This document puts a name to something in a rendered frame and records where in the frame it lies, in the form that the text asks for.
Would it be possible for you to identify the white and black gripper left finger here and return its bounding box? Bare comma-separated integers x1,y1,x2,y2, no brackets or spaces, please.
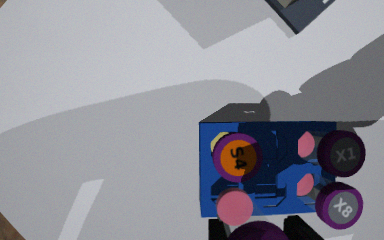
208,219,228,240

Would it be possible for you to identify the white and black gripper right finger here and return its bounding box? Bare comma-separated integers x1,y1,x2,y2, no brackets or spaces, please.
283,215,324,240

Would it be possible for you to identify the blue tube rack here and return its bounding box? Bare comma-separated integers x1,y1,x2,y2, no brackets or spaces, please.
199,121,336,217

